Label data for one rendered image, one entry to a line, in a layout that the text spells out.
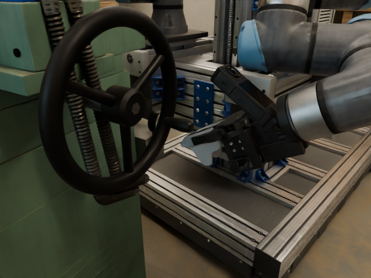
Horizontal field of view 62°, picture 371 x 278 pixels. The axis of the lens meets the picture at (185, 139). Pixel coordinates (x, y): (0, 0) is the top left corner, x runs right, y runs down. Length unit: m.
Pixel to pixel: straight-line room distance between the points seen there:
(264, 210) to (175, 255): 0.40
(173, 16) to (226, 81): 0.78
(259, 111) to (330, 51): 0.13
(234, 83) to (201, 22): 3.61
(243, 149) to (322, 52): 0.17
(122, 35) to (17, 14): 0.31
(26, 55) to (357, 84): 0.43
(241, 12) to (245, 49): 0.64
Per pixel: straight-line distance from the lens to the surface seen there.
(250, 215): 1.22
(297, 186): 1.42
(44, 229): 0.71
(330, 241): 1.52
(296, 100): 0.43
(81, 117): 0.52
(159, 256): 1.34
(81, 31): 0.41
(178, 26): 1.22
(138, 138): 0.83
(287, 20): 0.49
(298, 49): 0.48
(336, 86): 0.42
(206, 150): 0.52
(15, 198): 0.65
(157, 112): 0.79
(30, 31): 0.48
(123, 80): 0.76
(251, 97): 0.46
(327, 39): 0.49
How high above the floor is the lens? 0.98
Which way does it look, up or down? 26 degrees down
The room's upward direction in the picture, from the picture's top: straight up
